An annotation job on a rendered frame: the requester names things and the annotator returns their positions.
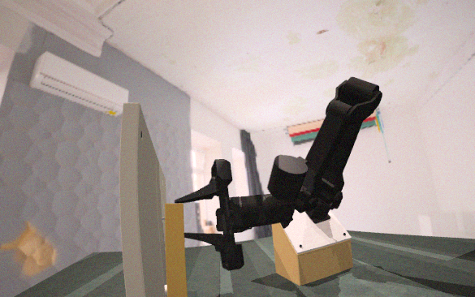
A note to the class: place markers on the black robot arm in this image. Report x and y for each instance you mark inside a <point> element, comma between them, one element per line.
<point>314,185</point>

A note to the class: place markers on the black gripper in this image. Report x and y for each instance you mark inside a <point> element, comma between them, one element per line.
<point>241,212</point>

